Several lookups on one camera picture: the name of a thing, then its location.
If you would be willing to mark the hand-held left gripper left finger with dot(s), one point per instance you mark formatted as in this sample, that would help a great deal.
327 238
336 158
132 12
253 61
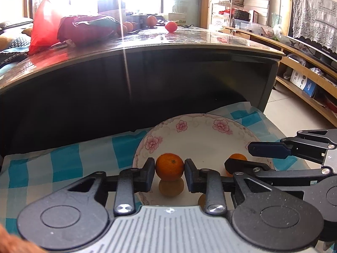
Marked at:
149 175

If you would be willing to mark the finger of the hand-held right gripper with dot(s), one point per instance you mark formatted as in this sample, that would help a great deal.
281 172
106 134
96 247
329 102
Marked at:
244 166
268 149

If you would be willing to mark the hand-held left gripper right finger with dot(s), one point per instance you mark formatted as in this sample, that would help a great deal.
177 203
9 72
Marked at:
190 175

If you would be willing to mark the orange mandarin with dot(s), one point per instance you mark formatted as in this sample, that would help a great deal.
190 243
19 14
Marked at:
238 157
169 166
151 21
128 27

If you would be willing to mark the white floral plate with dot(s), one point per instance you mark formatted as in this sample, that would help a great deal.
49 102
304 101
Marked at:
200 142

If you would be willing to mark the blue cardboard box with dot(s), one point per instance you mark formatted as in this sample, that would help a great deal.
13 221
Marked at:
309 88

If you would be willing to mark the white cardboard box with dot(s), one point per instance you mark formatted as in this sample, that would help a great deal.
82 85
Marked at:
298 78

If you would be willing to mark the blue white checkered cloth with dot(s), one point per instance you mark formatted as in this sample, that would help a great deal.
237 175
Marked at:
65 160

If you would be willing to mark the wooden media shelf unit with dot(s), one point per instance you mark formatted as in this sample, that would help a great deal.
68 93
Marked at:
295 58

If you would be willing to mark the dark glass-topped coffee table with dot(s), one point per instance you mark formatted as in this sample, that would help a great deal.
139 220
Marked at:
105 89

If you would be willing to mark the black television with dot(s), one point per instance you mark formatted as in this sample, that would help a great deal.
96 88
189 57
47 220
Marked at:
318 50

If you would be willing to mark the clear plastic bag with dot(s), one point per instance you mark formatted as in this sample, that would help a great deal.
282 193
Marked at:
277 30

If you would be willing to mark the dark woven basket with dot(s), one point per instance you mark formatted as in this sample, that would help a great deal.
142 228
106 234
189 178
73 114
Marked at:
241 14

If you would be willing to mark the white lace cloth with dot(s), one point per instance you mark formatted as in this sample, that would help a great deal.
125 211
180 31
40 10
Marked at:
313 15

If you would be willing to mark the red tomato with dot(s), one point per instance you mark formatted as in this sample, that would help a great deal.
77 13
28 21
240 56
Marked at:
171 27

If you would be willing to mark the brown fuzzy cloth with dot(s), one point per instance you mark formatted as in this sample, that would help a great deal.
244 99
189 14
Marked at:
13 242

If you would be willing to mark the dark red cloth bag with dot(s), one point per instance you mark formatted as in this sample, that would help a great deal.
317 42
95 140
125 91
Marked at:
84 30

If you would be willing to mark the red plastic bag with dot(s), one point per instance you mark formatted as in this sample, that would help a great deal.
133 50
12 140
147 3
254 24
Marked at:
43 29

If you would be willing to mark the sofa with cushions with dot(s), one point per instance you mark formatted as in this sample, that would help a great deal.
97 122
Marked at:
13 42

